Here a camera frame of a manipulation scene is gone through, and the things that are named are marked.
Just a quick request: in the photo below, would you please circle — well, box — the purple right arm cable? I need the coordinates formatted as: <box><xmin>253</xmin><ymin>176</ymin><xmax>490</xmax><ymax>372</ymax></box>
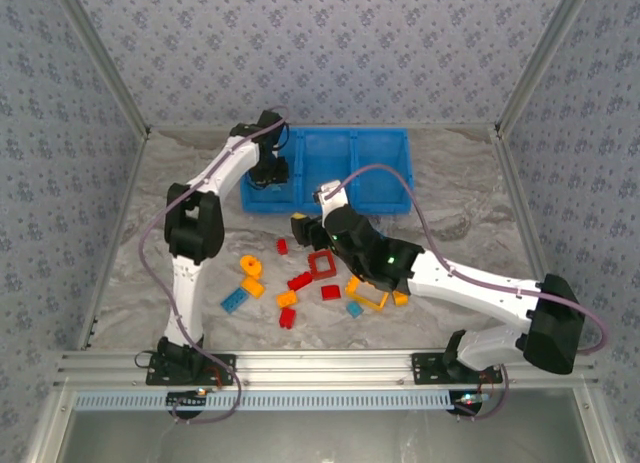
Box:
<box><xmin>319</xmin><ymin>163</ymin><xmax>610</xmax><ymax>422</ymax></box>

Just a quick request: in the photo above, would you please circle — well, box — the slotted grey cable duct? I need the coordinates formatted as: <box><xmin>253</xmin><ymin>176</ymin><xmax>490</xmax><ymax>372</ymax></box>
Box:
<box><xmin>73</xmin><ymin>390</ymin><xmax>457</xmax><ymax>412</ymax></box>

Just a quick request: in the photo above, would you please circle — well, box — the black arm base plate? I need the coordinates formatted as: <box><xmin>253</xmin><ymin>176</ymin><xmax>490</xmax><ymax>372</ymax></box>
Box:
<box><xmin>145</xmin><ymin>352</ymin><xmax>237</xmax><ymax>387</ymax></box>
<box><xmin>410</xmin><ymin>352</ymin><xmax>504</xmax><ymax>387</ymax></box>

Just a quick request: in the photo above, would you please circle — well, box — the aluminium frame post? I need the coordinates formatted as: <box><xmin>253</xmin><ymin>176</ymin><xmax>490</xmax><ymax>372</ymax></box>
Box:
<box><xmin>49</xmin><ymin>0</ymin><xmax>152</xmax><ymax>137</ymax></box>
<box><xmin>493</xmin><ymin>0</ymin><xmax>597</xmax><ymax>133</ymax></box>

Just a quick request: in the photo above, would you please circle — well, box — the steel front panel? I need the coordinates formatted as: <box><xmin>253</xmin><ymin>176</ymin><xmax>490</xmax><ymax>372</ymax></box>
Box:
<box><xmin>64</xmin><ymin>387</ymin><xmax>594</xmax><ymax>463</ymax></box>

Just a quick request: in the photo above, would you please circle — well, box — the aluminium side rail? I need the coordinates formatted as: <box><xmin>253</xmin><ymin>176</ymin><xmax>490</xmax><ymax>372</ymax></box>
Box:
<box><xmin>489</xmin><ymin>127</ymin><xmax>551</xmax><ymax>284</ymax></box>
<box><xmin>77</xmin><ymin>130</ymin><xmax>151</xmax><ymax>352</ymax></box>

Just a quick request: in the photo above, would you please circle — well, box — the red window frame brick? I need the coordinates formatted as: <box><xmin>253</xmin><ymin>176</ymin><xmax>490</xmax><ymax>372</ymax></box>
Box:
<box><xmin>306</xmin><ymin>250</ymin><xmax>339</xmax><ymax>282</ymax></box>

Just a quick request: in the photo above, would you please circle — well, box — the yellow window frame brick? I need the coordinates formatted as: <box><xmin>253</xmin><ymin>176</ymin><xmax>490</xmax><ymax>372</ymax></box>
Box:
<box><xmin>344</xmin><ymin>275</ymin><xmax>390</xmax><ymax>312</ymax></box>

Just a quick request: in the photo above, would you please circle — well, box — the small black controller board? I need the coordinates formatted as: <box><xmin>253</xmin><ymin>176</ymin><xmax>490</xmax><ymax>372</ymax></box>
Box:
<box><xmin>166</xmin><ymin>388</ymin><xmax>210</xmax><ymax>420</ymax></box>
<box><xmin>448</xmin><ymin>390</ymin><xmax>489</xmax><ymax>419</ymax></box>

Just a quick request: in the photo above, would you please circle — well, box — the orange round brick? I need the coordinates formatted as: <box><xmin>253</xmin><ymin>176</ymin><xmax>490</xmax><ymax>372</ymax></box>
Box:
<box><xmin>238</xmin><ymin>254</ymin><xmax>265</xmax><ymax>279</ymax></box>

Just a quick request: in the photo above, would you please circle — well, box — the wide aluminium front rail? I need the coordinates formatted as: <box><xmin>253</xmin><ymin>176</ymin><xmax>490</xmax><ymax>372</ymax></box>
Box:
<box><xmin>52</xmin><ymin>350</ymin><xmax>599</xmax><ymax>389</ymax></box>

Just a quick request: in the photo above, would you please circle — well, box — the blue three-compartment bin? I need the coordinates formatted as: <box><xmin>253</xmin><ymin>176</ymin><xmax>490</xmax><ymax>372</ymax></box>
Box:
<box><xmin>238</xmin><ymin>126</ymin><xmax>416</xmax><ymax>217</ymax></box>

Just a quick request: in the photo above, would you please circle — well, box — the blue long brick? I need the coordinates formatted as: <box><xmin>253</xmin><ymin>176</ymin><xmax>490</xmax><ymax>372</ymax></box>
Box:
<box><xmin>220</xmin><ymin>287</ymin><xmax>250</xmax><ymax>314</ymax></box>

